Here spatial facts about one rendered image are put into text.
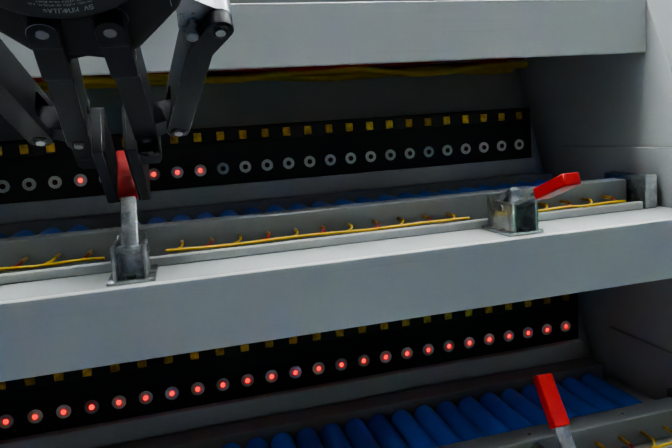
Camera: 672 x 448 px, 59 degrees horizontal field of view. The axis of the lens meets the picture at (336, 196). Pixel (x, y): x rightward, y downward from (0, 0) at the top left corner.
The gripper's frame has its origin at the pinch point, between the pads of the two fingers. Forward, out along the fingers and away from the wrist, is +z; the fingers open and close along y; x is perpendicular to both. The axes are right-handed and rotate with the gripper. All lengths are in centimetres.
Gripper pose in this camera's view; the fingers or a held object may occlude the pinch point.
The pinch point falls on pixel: (121, 157)
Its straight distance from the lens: 39.2
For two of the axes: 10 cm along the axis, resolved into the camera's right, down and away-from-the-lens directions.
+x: -1.9, -9.0, 3.9
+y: 9.6, -0.9, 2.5
